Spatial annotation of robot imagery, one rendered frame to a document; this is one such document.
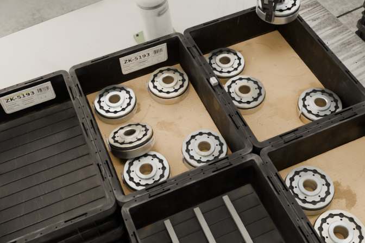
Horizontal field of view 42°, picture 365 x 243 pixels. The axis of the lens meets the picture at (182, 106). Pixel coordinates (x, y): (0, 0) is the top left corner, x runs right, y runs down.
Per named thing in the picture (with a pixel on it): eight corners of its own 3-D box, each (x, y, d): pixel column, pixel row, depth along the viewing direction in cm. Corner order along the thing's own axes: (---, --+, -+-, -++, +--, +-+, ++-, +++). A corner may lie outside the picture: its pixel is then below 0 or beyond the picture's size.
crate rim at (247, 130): (181, 37, 122) (180, 30, 120) (282, 3, 129) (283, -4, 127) (255, 156, 99) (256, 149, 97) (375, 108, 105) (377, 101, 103)
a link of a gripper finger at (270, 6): (262, -7, 103) (264, 5, 109) (258, 0, 103) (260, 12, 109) (273, -4, 103) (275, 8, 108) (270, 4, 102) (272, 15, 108)
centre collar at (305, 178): (293, 180, 100) (294, 178, 100) (314, 173, 101) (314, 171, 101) (304, 199, 97) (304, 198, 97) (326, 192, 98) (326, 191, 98)
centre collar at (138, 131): (117, 133, 109) (116, 130, 109) (137, 126, 110) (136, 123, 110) (123, 142, 105) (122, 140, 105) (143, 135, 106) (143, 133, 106)
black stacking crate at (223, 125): (78, 98, 124) (68, 69, 115) (182, 63, 130) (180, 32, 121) (127, 229, 101) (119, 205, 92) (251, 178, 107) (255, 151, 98)
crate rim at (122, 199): (68, 74, 116) (66, 67, 114) (181, 37, 122) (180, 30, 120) (120, 210, 93) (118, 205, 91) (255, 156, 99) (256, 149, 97)
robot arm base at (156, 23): (140, 35, 151) (130, -5, 137) (166, 24, 153) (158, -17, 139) (152, 54, 146) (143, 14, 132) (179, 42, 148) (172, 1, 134)
